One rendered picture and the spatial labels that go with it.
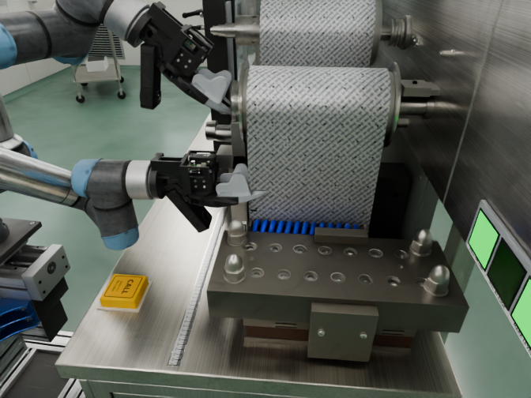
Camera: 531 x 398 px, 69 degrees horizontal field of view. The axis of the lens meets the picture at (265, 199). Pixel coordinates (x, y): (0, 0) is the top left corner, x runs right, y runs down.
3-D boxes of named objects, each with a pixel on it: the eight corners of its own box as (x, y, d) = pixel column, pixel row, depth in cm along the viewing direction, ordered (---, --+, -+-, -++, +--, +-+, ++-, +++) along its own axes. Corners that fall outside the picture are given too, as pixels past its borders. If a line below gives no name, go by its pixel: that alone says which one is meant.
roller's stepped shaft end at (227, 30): (212, 36, 90) (211, 21, 88) (238, 37, 90) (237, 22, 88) (209, 39, 87) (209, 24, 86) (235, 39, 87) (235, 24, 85)
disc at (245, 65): (250, 125, 81) (248, 50, 73) (252, 125, 80) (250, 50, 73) (239, 155, 68) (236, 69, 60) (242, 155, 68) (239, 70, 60)
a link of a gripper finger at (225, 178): (266, 168, 71) (216, 167, 71) (266, 196, 74) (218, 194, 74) (267, 161, 73) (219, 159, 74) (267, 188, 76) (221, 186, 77)
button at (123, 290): (116, 282, 80) (114, 272, 79) (148, 283, 80) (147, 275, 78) (101, 307, 74) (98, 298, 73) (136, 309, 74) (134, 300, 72)
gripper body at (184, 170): (212, 168, 67) (144, 166, 68) (215, 209, 71) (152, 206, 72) (220, 150, 73) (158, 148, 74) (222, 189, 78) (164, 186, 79)
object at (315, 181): (250, 223, 77) (247, 137, 68) (367, 228, 76) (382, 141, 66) (249, 224, 77) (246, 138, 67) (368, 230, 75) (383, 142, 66)
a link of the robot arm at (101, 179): (93, 187, 81) (84, 150, 76) (144, 189, 80) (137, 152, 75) (74, 208, 74) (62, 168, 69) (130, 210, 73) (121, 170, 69)
